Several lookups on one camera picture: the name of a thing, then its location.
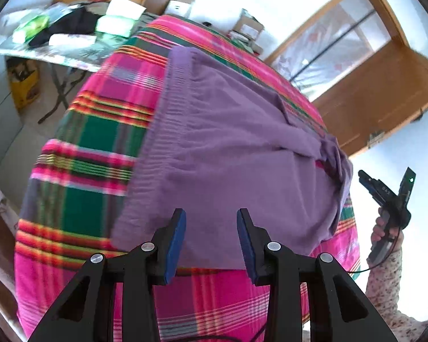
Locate white flat box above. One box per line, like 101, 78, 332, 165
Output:
106, 0, 148, 21

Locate right hand-held gripper cable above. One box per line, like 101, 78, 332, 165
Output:
350, 226, 405, 275

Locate translucent patterned curtain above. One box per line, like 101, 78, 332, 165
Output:
271, 0, 393, 97

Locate person's right hand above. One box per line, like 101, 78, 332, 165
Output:
370, 215, 388, 244

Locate black cloth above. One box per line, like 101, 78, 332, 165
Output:
29, 7, 101, 48

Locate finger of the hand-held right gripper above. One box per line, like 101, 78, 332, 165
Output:
358, 170, 385, 206

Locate folding table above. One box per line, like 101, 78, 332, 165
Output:
0, 2, 158, 125

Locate brown cardboard box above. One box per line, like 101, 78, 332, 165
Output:
232, 8, 265, 40

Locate purple fleece pants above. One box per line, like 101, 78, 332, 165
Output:
110, 46, 354, 269

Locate wooden door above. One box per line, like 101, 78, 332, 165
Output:
312, 41, 428, 159

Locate black pole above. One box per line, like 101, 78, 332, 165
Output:
292, 9, 375, 79

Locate white paper roll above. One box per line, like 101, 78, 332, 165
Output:
48, 33, 98, 48

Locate pink green plaid blanket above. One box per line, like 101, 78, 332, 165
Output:
14, 14, 361, 342

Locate yellow bag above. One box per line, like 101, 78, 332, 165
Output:
6, 59, 42, 112

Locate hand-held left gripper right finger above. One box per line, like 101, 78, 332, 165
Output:
236, 207, 396, 342

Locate person's right forearm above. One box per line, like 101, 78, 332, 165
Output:
364, 247, 428, 342

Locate white plastic bag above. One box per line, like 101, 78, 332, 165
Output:
0, 3, 63, 34

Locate green white plastic packet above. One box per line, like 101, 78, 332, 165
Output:
13, 14, 51, 43

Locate white cardboard box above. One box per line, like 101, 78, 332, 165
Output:
164, 0, 197, 17

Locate green tissue pack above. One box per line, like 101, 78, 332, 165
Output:
96, 14, 137, 38

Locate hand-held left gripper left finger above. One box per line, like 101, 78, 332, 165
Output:
28, 207, 187, 342

